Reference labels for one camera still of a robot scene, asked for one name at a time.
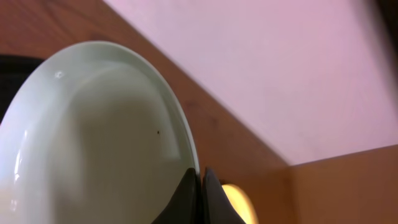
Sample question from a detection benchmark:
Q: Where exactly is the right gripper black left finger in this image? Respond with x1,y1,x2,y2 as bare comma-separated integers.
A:
152,168,201,224

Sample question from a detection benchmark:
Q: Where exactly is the yellow plate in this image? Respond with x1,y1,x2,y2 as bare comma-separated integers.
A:
222,184,259,224

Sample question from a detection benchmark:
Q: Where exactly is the round black tray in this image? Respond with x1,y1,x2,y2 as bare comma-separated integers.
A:
0,54,44,121

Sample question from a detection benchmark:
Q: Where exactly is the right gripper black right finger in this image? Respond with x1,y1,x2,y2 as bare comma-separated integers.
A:
202,168,244,224

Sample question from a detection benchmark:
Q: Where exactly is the light green plate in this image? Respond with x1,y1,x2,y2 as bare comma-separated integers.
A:
1,41,200,223

